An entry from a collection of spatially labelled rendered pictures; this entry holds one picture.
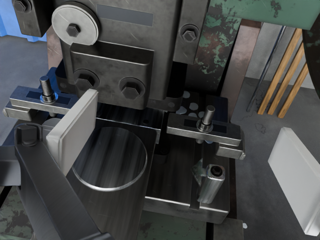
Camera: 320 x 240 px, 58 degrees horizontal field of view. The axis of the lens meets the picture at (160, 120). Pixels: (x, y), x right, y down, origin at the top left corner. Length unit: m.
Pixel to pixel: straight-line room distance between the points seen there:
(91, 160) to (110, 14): 0.24
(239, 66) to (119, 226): 0.51
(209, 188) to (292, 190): 0.32
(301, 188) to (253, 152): 1.41
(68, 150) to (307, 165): 0.13
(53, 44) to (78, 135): 0.68
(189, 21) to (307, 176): 0.19
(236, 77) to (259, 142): 0.89
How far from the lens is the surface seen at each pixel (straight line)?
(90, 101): 0.19
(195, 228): 0.60
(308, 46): 0.56
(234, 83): 0.80
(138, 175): 0.47
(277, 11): 0.29
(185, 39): 0.31
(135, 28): 0.36
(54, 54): 0.85
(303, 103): 2.00
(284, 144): 0.21
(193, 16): 0.30
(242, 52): 0.77
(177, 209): 0.57
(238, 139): 0.59
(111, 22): 0.36
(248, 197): 1.44
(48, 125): 0.17
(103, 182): 0.46
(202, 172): 0.48
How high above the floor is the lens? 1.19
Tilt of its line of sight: 49 degrees down
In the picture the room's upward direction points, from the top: 9 degrees clockwise
